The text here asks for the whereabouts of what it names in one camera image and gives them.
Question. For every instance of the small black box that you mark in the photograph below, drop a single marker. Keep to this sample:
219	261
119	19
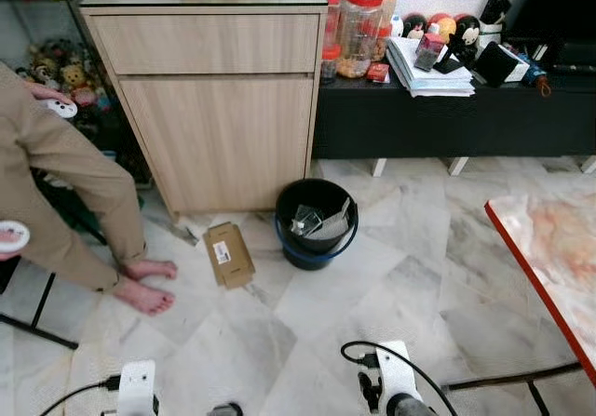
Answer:
495	64

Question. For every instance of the white pen cup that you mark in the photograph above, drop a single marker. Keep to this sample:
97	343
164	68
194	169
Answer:
492	30

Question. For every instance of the black low console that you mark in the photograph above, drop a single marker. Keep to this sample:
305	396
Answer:
447	123

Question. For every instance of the person's bare hand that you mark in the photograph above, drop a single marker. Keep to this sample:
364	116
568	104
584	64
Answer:
45	91

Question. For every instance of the glass shelf with toys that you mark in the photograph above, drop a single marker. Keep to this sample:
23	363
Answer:
56	62

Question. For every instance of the grey robot leg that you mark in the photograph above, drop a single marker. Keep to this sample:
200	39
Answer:
225	409

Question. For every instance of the black television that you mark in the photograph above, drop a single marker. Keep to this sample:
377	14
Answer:
559	6

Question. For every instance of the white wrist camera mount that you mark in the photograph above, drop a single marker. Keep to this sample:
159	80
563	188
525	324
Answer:
137	388
396	374

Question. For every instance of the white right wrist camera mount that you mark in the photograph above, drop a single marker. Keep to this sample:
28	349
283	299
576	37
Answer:
396	374

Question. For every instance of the Mickey Mouse figure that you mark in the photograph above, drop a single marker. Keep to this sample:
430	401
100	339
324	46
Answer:
467	33

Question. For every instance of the flat brown cardboard box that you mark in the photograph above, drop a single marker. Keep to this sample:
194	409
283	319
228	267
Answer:
233	262

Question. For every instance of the white paper stack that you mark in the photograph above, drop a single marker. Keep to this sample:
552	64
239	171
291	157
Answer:
424	79

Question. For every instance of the clear plastic trash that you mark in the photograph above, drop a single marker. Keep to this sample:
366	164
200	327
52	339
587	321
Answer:
321	221

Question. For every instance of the light wooden cabinet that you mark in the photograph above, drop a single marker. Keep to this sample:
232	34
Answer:
219	109

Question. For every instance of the large red-lid plastic jar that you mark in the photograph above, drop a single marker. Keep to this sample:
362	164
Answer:
361	34

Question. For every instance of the black metal chair legs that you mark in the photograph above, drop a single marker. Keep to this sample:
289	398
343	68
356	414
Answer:
37	328

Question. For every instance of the person in khaki trousers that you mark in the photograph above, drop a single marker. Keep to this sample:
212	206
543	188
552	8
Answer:
65	183

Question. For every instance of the black metal table leg frame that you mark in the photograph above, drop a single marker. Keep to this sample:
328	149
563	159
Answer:
503	377

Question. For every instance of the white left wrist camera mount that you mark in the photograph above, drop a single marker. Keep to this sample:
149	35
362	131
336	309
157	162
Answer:
137	388

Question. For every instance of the black rubbish bin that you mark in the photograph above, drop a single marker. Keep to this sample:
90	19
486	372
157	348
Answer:
303	248

